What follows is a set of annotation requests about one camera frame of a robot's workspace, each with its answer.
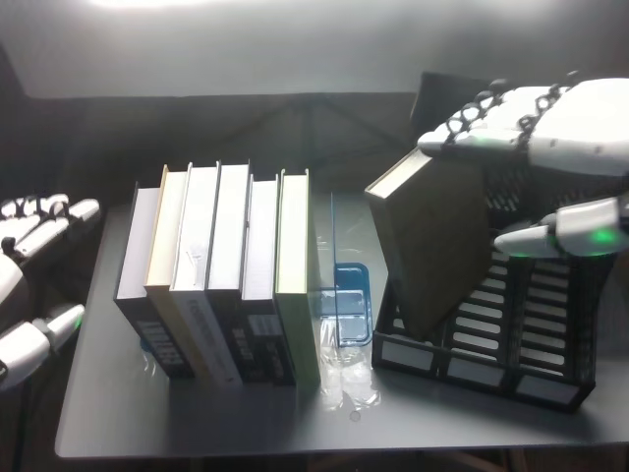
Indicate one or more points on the white five-finger right hand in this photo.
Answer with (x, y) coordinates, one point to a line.
(580, 128)

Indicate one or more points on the white five-finger left hand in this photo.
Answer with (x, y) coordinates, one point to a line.
(44, 231)

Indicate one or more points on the thick beige book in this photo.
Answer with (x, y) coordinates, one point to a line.
(432, 255)

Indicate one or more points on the book with white spine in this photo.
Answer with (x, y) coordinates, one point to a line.
(194, 231)

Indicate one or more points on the transparent blue bookend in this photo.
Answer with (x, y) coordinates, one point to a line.
(354, 269)
(144, 346)

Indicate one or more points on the black book white block lettering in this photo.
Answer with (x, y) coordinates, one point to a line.
(162, 354)

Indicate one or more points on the black book white spine title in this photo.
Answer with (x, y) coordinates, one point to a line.
(226, 231)

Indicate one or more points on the black book with white label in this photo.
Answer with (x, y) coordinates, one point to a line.
(260, 246)

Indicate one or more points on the black three-slot file rack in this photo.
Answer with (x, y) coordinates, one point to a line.
(440, 366)

